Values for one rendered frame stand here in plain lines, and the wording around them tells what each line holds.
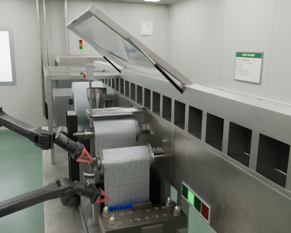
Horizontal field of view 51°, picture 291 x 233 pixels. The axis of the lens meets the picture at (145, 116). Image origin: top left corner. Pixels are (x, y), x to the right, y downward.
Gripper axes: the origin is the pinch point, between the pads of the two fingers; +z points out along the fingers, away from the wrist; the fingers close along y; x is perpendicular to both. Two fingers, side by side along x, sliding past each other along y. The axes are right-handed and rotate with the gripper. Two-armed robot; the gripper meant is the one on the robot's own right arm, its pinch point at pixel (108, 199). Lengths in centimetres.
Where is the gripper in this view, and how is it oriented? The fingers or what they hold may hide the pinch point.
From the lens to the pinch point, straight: 159.3
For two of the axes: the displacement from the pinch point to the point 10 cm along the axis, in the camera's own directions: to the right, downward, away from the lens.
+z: 8.2, 4.3, 3.8
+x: 4.8, -8.8, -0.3
